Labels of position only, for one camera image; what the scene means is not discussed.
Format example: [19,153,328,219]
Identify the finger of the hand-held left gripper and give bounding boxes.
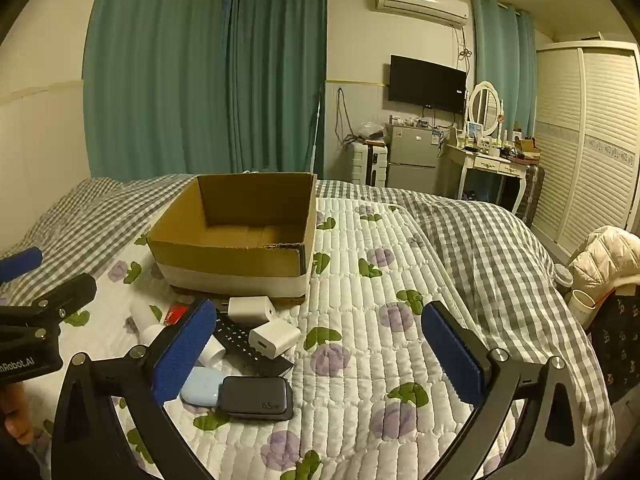
[0,247,44,284]
[0,273,99,332]

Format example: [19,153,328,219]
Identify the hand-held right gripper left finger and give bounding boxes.
[50,297,218,480]

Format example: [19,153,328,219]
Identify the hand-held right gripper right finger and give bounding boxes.
[421,301,587,480]

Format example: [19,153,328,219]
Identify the light blue case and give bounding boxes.
[179,365,229,409]

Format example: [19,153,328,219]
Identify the red lidded jar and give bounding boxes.
[164,304,194,326]

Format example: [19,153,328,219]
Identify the white plastic bottle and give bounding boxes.
[128,303,227,365]

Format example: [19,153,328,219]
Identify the black remote control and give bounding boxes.
[212,310,296,379]

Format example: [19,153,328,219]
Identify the white pronged wall charger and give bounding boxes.
[227,296,276,326]

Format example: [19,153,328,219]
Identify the dark grey power bank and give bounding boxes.
[215,374,295,422]

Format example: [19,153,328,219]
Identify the white cube charger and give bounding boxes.
[248,319,302,360]

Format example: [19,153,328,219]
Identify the cardboard box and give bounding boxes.
[146,172,319,306]

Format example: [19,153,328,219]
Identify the person's left hand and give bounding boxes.
[0,382,32,445]

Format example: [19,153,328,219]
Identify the white floral quilt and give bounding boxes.
[30,194,532,480]

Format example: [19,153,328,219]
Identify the grey checkered blanket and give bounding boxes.
[0,174,619,480]

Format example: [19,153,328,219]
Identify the lidded paper cup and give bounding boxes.
[552,262,574,291]

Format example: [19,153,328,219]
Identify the white paper cup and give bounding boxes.
[569,288,599,329]

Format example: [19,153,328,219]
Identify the dark printed cloth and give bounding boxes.
[584,284,640,402]

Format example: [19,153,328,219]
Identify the dark suitcase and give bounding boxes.
[514,162,546,226]

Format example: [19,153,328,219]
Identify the cream puffer jacket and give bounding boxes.
[567,224,640,297]

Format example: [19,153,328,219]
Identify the white dressing table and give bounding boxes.
[444,139,534,214]

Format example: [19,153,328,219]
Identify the silver small fridge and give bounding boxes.
[384,123,444,191]

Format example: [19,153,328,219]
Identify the wide teal curtain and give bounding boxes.
[81,0,237,182]

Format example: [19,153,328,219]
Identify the clear plastic bag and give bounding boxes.
[357,120,389,141]

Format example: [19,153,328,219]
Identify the white louvered wardrobe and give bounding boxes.
[529,39,640,257]

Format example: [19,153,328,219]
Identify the white oval mirror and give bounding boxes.
[467,81,506,136]

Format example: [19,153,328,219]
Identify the white pole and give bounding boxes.
[309,84,324,177]

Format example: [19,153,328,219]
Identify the narrow teal curtain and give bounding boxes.
[471,0,539,137]

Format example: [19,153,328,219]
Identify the teal corner curtain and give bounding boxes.
[224,0,329,174]

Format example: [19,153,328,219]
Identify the white air conditioner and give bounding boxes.
[374,0,471,29]

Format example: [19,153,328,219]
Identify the hanging black cables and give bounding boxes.
[334,87,362,147]

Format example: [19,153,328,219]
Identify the black wall television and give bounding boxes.
[388,54,469,115]

